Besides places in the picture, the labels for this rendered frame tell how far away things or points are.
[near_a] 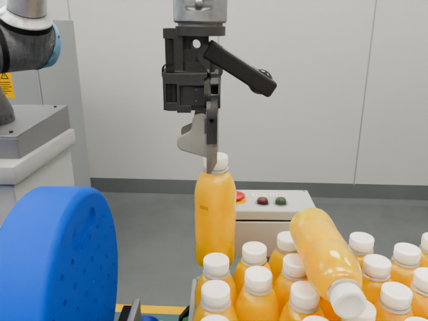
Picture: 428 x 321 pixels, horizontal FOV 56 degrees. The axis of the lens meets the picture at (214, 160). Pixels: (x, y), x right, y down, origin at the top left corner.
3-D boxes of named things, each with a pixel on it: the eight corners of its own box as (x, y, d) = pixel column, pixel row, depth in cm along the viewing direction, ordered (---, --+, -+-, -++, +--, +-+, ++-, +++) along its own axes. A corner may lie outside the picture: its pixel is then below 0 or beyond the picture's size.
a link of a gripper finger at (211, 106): (205, 141, 61) (206, 83, 59) (217, 141, 61) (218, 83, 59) (204, 145, 56) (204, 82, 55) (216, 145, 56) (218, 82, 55)
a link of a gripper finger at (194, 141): (178, 172, 61) (178, 112, 60) (216, 173, 61) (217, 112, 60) (176, 176, 58) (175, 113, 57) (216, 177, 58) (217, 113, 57)
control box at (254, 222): (211, 232, 86) (211, 188, 83) (304, 232, 86) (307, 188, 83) (209, 257, 77) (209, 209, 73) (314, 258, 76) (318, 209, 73)
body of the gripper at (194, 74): (170, 105, 64) (167, 25, 60) (223, 106, 64) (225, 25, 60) (163, 115, 57) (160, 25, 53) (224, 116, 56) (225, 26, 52)
